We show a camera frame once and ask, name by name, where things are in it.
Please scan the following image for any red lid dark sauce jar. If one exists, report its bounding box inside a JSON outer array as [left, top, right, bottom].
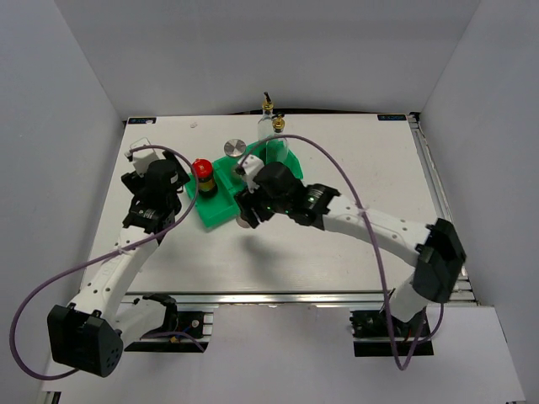
[[193, 158, 218, 198]]

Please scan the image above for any small red label spice jar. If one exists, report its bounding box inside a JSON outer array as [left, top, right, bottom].
[[236, 216, 253, 229]]

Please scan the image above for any jar with silver lid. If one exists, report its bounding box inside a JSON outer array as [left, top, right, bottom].
[[223, 138, 247, 160]]

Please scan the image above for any glass bottle gold black pourer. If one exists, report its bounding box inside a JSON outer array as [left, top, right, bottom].
[[265, 114, 289, 163]]

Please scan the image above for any glass bottle with dark bottom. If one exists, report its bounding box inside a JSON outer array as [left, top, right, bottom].
[[257, 92, 274, 141]]

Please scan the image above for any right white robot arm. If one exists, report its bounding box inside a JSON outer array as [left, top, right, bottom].
[[234, 157, 467, 336]]

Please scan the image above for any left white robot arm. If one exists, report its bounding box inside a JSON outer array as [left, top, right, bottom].
[[47, 151, 190, 377]]

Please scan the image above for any green three-compartment bin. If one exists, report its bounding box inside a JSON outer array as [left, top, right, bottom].
[[184, 141, 304, 229]]

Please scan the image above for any left blue table label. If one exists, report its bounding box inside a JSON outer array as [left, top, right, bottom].
[[127, 117, 157, 125]]

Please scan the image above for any blue table label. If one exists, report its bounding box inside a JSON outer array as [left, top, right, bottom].
[[376, 114, 408, 122], [127, 117, 157, 125]]

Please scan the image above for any right blue table label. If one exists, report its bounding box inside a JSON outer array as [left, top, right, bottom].
[[376, 114, 408, 122]]

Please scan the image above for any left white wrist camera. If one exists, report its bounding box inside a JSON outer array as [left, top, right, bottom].
[[125, 137, 158, 177]]

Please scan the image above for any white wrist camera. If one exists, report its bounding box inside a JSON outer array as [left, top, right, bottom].
[[234, 155, 264, 193], [125, 137, 158, 177]]

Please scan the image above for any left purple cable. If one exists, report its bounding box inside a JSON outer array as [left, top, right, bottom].
[[8, 145, 199, 380]]

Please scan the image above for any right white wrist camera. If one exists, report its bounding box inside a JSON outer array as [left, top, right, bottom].
[[234, 155, 264, 193]]

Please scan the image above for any front aluminium table rail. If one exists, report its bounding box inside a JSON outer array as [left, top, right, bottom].
[[121, 290, 477, 311]]

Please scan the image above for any aluminium table rail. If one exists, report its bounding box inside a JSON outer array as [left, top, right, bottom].
[[407, 112, 478, 306], [121, 290, 477, 311]]

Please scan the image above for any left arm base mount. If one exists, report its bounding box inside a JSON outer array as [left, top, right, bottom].
[[116, 294, 214, 354]]

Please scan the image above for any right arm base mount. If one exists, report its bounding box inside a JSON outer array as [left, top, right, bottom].
[[344, 309, 435, 358]]

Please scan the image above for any right aluminium table rail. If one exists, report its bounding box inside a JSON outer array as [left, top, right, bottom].
[[407, 112, 478, 306]]

